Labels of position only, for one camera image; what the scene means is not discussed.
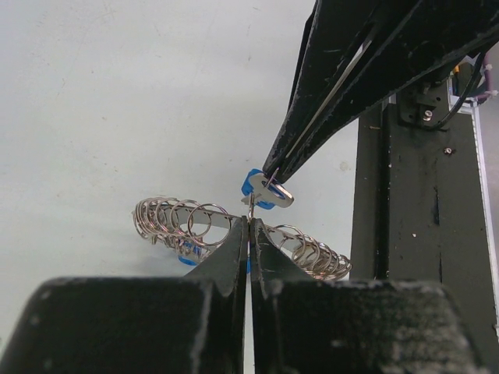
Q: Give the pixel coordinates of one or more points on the blue tag key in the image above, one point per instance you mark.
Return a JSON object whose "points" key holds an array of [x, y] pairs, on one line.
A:
{"points": [[266, 194], [191, 257]]}

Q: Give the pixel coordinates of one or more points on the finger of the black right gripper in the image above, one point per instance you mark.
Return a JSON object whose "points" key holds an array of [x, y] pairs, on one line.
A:
{"points": [[332, 35], [434, 35]]}

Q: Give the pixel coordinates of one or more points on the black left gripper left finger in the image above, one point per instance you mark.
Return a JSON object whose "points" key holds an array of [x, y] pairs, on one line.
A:
{"points": [[189, 324]]}

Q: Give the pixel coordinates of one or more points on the metal disc keyring organizer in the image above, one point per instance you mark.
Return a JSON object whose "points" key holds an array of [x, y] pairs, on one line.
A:
{"points": [[186, 226]]}

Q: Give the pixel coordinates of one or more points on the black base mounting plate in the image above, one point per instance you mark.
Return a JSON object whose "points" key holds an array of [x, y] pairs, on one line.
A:
{"points": [[420, 206]]}

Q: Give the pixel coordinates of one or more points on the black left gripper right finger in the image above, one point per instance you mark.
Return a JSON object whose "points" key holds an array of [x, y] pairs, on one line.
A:
{"points": [[303, 325]]}

